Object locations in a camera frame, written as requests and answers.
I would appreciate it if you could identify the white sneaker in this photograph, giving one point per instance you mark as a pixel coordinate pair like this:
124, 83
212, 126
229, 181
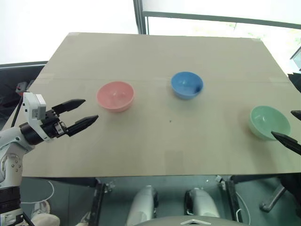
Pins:
41, 207

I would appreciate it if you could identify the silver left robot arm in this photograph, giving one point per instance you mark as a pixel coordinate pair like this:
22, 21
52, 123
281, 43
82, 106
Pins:
10, 143

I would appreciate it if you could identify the black table leg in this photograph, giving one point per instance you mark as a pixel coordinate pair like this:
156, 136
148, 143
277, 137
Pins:
232, 197
97, 202

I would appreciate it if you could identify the beige shoe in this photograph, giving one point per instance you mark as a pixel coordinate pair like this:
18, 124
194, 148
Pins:
45, 220

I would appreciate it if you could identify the dark window frame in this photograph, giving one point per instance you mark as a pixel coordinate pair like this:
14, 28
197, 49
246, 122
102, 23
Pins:
141, 16

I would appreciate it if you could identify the silver robot leg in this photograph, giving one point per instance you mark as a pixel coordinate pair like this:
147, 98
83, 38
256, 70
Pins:
202, 203
142, 204

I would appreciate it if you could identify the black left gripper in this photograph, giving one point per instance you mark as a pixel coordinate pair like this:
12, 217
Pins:
53, 126

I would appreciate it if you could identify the blue plastic bowl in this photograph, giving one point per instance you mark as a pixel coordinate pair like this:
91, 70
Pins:
187, 83

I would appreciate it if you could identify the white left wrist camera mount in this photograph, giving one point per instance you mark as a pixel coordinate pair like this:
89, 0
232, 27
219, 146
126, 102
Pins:
31, 106

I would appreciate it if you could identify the grey robot torso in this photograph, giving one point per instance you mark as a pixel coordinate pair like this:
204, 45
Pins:
190, 221

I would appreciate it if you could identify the grey office chair base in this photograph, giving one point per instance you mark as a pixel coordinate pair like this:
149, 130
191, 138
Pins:
272, 196

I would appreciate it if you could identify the pink-red plastic bowl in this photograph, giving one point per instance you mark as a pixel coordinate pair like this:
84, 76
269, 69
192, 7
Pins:
115, 95

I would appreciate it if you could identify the silver left robot leg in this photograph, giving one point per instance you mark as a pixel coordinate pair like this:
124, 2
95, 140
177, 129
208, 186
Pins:
142, 204

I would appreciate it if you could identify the silver right robot leg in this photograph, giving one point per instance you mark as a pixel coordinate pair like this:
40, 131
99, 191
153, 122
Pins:
202, 203

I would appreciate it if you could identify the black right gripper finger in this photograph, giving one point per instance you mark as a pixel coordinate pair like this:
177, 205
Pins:
288, 141
296, 115

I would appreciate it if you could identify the green plastic bowl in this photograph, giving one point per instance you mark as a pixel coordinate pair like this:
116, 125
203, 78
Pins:
268, 120

